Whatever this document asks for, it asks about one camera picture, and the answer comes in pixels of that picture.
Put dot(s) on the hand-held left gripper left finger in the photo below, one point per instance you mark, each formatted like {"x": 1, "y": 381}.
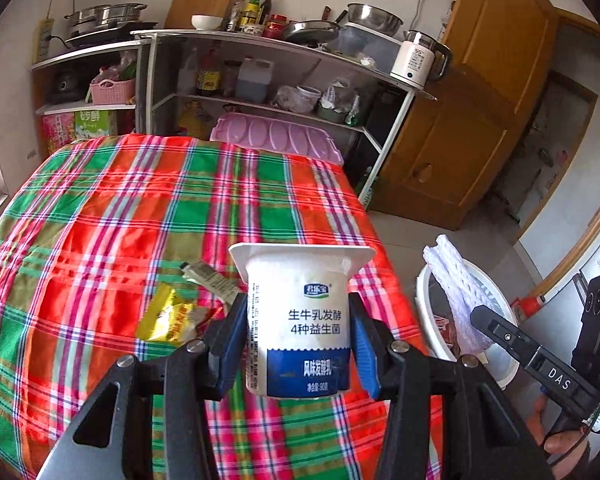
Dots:
{"x": 232, "y": 350}

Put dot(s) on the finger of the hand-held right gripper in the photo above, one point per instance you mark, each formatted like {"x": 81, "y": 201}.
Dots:
{"x": 500, "y": 332}

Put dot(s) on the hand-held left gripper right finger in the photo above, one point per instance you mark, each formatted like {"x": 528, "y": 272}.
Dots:
{"x": 366, "y": 355}

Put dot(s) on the white foam fruit net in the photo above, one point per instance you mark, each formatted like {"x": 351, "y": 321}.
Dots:
{"x": 455, "y": 290}

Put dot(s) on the white round trash bin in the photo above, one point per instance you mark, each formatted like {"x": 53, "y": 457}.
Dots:
{"x": 424, "y": 320}

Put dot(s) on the white yogurt cup blue label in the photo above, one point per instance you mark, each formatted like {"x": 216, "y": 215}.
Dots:
{"x": 300, "y": 320}

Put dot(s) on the person's right hand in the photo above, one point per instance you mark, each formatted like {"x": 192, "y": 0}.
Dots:
{"x": 565, "y": 447}

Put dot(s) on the red plastic object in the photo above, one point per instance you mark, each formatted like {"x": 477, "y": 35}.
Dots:
{"x": 529, "y": 306}

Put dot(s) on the yellow snack wrapper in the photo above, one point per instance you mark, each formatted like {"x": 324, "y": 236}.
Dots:
{"x": 165, "y": 317}

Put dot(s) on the grey green sachet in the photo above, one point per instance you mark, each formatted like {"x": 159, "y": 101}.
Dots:
{"x": 205, "y": 275}

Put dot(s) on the plaid tablecloth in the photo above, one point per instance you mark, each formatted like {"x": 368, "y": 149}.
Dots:
{"x": 105, "y": 210}

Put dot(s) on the purple plastic tray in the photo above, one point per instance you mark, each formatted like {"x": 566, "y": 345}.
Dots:
{"x": 280, "y": 135}

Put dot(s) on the yellow printed bag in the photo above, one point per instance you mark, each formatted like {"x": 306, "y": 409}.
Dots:
{"x": 195, "y": 120}

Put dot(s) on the green basin with bags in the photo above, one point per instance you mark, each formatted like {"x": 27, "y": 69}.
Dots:
{"x": 332, "y": 110}

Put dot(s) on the wooden door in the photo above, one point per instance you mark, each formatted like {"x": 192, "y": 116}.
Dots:
{"x": 480, "y": 85}

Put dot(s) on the crumpled translucent plastic bag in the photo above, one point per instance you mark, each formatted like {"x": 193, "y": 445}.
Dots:
{"x": 286, "y": 99}

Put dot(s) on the white plastic tub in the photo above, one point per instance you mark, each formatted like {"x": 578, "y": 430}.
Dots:
{"x": 309, "y": 99}

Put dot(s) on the green printed box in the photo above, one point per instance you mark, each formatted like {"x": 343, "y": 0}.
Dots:
{"x": 96, "y": 122}

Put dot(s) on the dark glass jar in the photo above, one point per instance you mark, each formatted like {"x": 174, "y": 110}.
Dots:
{"x": 231, "y": 80}

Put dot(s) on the white plastic jerry can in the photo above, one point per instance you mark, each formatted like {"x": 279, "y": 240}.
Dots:
{"x": 255, "y": 80}

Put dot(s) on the red cap yellow label bottle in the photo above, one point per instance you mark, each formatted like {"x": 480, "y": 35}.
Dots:
{"x": 208, "y": 77}

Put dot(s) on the pink printed box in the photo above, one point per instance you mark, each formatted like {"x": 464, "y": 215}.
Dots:
{"x": 57, "y": 135}

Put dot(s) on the tall clear plastic bottle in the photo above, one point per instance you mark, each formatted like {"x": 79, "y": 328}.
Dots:
{"x": 187, "y": 75}

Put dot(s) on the white electric kettle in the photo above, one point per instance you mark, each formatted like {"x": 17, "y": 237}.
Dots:
{"x": 412, "y": 62}

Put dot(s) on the pink woven plastic basket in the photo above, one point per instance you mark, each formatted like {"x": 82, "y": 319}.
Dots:
{"x": 112, "y": 92}

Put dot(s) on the clear plastic storage box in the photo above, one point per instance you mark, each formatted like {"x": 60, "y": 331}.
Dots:
{"x": 370, "y": 50}

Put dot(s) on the black round appliance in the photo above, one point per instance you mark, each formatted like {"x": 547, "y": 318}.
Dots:
{"x": 67, "y": 87}

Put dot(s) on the white curved shelf unit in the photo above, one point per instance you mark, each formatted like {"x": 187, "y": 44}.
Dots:
{"x": 230, "y": 37}

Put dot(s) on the steel wok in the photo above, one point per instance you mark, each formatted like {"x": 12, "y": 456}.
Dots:
{"x": 310, "y": 32}

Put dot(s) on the red jar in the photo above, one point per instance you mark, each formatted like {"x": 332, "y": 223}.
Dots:
{"x": 276, "y": 25}

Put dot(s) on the white ceramic bowl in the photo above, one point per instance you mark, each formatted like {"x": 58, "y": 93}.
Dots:
{"x": 207, "y": 22}

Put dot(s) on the small white shelf unit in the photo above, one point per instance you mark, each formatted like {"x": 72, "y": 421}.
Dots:
{"x": 80, "y": 55}

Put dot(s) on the clear condiment bottle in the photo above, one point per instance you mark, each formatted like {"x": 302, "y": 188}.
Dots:
{"x": 236, "y": 15}

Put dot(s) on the stainless steel bowl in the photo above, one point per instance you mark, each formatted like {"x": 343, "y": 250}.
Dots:
{"x": 375, "y": 20}

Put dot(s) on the black induction cooker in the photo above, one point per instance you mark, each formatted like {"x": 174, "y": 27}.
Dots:
{"x": 110, "y": 32}

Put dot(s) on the green cap yellow label bottle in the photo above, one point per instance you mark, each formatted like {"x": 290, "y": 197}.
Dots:
{"x": 251, "y": 10}

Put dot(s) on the dark sauce bottle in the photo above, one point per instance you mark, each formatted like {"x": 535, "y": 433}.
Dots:
{"x": 266, "y": 7}

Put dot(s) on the steel steamer pot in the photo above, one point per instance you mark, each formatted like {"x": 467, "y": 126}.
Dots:
{"x": 105, "y": 17}

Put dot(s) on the yellowed power strip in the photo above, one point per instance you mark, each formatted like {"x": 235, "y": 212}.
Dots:
{"x": 43, "y": 40}

